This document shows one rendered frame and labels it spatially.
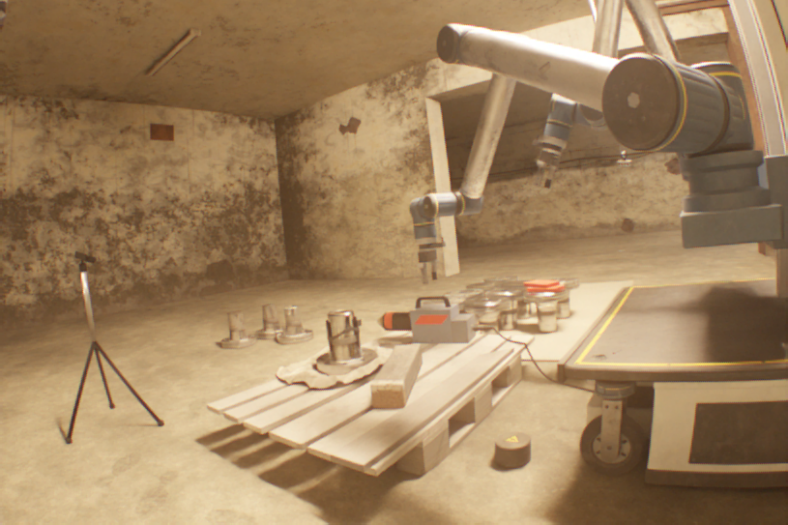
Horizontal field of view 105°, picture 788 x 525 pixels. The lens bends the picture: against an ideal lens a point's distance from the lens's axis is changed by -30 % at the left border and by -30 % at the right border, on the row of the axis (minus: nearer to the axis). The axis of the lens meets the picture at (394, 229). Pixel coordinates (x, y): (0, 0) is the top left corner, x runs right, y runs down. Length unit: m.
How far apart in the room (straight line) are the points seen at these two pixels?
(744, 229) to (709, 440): 0.47
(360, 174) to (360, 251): 1.17
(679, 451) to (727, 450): 0.12
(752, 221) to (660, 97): 0.39
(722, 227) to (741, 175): 0.14
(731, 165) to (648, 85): 0.33
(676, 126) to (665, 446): 0.69
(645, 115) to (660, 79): 0.08
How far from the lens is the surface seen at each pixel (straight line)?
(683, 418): 1.04
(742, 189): 1.10
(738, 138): 1.13
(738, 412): 1.03
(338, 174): 6.78
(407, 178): 5.97
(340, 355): 1.78
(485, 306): 2.31
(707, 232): 1.07
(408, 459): 1.29
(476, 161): 1.85
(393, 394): 1.38
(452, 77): 5.81
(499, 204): 11.06
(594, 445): 1.21
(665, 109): 0.85
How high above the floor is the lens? 0.71
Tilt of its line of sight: level
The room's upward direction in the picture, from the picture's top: 6 degrees counter-clockwise
